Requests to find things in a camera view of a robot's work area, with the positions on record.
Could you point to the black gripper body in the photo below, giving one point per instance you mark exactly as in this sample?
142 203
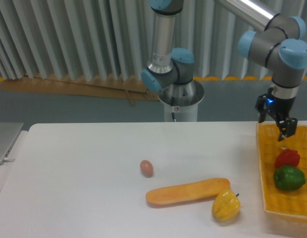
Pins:
279 109

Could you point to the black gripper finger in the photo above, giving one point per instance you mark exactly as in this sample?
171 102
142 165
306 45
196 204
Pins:
287 128
260 107

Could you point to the red bell pepper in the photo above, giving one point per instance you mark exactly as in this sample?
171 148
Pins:
287 157

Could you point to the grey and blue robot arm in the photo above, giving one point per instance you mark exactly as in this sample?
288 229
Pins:
276 43

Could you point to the green bell pepper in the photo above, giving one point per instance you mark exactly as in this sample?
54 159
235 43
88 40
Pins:
289 178

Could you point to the yellow bell pepper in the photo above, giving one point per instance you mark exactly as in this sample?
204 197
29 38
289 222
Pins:
226 205

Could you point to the yellow woven basket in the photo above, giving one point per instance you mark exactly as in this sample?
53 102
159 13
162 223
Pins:
287 205

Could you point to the long bread baguette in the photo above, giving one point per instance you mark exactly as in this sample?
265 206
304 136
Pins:
187 193

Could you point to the brown egg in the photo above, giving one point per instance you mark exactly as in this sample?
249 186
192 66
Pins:
146 168

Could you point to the brown cardboard sheet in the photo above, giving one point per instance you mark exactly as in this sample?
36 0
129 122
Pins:
131 89

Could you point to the silver laptop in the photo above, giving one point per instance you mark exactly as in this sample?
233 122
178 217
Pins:
9 133

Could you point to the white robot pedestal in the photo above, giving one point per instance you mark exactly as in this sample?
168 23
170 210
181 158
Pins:
180 102

